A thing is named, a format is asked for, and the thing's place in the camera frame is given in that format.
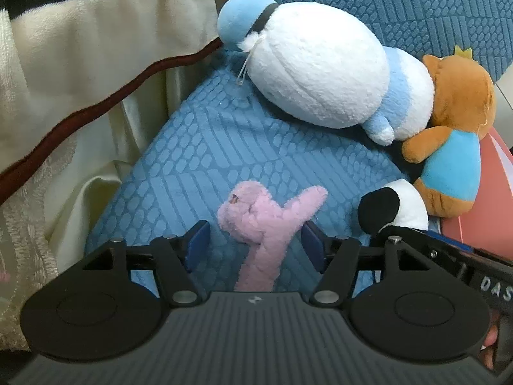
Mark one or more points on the pink fuzzy plush toy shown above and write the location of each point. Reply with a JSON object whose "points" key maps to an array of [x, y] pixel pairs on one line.
{"points": [[251, 216]]}

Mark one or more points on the white blue plush doll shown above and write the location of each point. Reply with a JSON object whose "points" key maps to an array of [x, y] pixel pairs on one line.
{"points": [[325, 67]]}

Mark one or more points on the brown bear plush blue shirt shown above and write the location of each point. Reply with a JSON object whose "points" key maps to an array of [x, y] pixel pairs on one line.
{"points": [[464, 110]]}

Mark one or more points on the white black panda plush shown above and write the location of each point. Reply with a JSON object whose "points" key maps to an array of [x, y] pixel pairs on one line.
{"points": [[397, 203]]}

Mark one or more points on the pink storage box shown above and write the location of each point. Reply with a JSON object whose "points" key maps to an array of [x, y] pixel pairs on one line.
{"points": [[489, 225]]}

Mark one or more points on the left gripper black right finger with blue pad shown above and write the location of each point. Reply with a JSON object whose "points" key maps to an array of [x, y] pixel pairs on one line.
{"points": [[339, 260]]}

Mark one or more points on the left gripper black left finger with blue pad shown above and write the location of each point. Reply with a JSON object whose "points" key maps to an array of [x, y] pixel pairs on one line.
{"points": [[172, 260]]}

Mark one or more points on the striped fleece blanket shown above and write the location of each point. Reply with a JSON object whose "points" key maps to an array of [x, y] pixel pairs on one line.
{"points": [[64, 63]]}

